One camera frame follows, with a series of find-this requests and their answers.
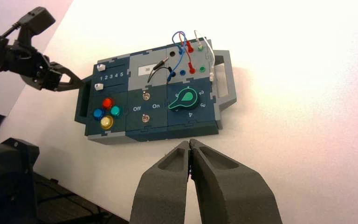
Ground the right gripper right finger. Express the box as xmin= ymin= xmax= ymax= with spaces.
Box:
xmin=189 ymin=139 xmax=283 ymax=224

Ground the green rotary knob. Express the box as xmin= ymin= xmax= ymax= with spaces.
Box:
xmin=168 ymin=88 xmax=200 ymax=111

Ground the blue jumper cable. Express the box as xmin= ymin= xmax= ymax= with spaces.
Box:
xmin=166 ymin=31 xmax=188 ymax=84

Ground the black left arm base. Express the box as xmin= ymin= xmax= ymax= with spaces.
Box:
xmin=0 ymin=137 xmax=41 ymax=224

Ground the small white display window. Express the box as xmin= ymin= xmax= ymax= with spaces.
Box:
xmin=138 ymin=65 xmax=159 ymax=76

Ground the black jumper cable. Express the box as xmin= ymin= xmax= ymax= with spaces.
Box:
xmin=147 ymin=57 xmax=175 ymax=84

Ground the yellow push button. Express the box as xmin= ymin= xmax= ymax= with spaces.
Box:
xmin=100 ymin=116 xmax=114 ymax=131

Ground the grey and blue control box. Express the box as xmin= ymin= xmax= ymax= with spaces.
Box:
xmin=74 ymin=38 xmax=238 ymax=145

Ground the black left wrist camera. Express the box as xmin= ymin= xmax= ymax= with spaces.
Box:
xmin=17 ymin=7 xmax=56 ymax=36

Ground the red jumper cable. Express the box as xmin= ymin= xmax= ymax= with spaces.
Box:
xmin=179 ymin=33 xmax=196 ymax=75

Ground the teal push button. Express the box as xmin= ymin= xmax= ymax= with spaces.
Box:
xmin=110 ymin=105 xmax=124 ymax=118

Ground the white jumper cable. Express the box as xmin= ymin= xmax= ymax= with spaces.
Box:
xmin=194 ymin=30 xmax=216 ymax=82

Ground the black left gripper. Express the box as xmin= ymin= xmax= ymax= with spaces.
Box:
xmin=0 ymin=43 xmax=85 ymax=92

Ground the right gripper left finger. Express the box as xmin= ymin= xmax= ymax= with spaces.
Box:
xmin=129 ymin=140 xmax=192 ymax=224

